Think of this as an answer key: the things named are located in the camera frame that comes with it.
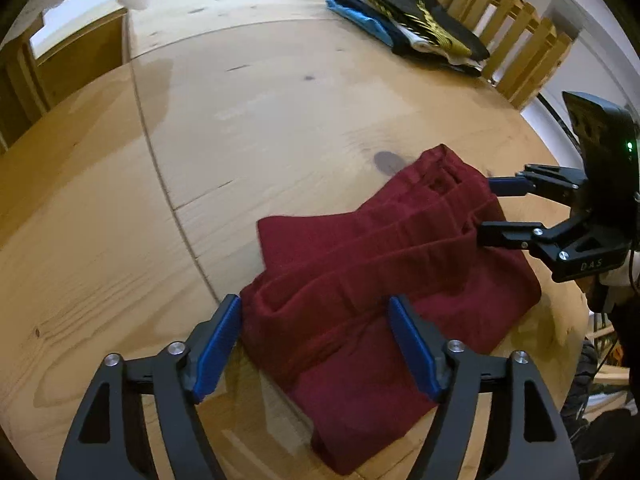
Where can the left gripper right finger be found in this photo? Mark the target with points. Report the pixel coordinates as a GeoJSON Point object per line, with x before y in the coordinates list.
{"type": "Point", "coordinates": [525, 438]}

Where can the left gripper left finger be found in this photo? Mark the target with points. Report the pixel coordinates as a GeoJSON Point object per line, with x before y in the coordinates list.
{"type": "Point", "coordinates": [108, 437]}

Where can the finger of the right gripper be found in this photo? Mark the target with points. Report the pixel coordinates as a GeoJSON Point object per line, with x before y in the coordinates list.
{"type": "Point", "coordinates": [558, 184]}
{"type": "Point", "coordinates": [570, 250]}

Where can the dark red garment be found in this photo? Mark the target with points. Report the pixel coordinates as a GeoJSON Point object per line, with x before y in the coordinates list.
{"type": "Point", "coordinates": [316, 321]}

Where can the wooden slatted fence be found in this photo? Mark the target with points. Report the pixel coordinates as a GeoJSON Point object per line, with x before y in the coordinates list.
{"type": "Point", "coordinates": [525, 50]}

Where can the white folded garment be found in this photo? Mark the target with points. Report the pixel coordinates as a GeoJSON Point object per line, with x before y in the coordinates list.
{"type": "Point", "coordinates": [454, 55]}

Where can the black yellow folded shirt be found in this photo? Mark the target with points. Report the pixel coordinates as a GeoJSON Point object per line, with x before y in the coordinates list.
{"type": "Point", "coordinates": [428, 19]}

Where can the blue folded garment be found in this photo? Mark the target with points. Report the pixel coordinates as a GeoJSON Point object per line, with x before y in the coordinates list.
{"type": "Point", "coordinates": [371, 21]}

